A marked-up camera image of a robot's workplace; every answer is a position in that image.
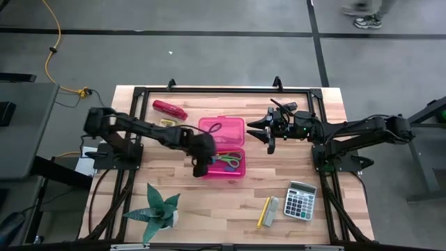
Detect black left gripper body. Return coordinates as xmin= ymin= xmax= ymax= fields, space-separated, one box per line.
xmin=187 ymin=131 xmax=217 ymax=178

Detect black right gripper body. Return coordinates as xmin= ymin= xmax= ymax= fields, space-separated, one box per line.
xmin=266 ymin=107 xmax=316 ymax=155

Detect green-handled scissors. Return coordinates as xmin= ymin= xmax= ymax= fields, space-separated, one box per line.
xmin=211 ymin=151 xmax=244 ymax=169

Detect pink plastic pencil case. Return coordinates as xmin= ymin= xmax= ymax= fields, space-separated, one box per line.
xmin=198 ymin=116 xmax=247 ymax=179

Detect red stapler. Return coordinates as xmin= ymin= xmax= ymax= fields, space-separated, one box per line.
xmin=152 ymin=99 xmax=189 ymax=121

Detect grey desk calculator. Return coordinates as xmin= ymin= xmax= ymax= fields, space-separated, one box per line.
xmin=282 ymin=180 xmax=318 ymax=222

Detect white plant pot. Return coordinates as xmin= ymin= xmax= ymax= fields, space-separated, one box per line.
xmin=167 ymin=208 xmax=180 ymax=231

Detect yellow pencil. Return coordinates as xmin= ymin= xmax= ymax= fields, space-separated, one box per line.
xmin=256 ymin=197 xmax=271 ymax=229

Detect green artificial plant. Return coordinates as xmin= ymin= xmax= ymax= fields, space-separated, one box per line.
xmin=122 ymin=183 xmax=181 ymax=245

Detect white box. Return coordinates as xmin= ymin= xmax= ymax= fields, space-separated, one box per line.
xmin=74 ymin=146 xmax=99 ymax=178

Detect person's shoe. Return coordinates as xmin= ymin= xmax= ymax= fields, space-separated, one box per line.
xmin=353 ymin=14 xmax=383 ymax=30
xmin=340 ymin=2 xmax=371 ymax=17

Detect person's leg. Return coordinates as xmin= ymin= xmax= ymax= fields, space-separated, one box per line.
xmin=375 ymin=0 xmax=399 ymax=19

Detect grey desk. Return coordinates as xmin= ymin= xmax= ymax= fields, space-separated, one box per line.
xmin=0 ymin=82 xmax=59 ymax=181

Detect black flat bar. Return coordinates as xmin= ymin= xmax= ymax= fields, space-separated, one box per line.
xmin=0 ymin=72 xmax=38 ymax=84

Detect black rectangular desk object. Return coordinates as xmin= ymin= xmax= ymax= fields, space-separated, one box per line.
xmin=0 ymin=101 xmax=17 ymax=128

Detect dark rounded object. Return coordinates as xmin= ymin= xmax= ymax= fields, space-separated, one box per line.
xmin=0 ymin=211 xmax=25 ymax=247

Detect black aluminium table frame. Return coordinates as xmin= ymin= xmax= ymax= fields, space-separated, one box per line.
xmin=78 ymin=85 xmax=376 ymax=251

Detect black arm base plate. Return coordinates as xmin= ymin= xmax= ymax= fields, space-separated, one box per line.
xmin=311 ymin=144 xmax=376 ymax=174
xmin=84 ymin=142 xmax=144 ymax=172

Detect silver table bracket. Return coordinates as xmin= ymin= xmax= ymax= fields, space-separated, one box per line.
xmin=109 ymin=243 xmax=151 ymax=251
xmin=305 ymin=245 xmax=345 ymax=251

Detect black desk frame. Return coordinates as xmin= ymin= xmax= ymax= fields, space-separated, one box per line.
xmin=406 ymin=96 xmax=446 ymax=204

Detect yellow floor cable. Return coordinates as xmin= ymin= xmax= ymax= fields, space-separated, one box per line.
xmin=40 ymin=0 xmax=92 ymax=98

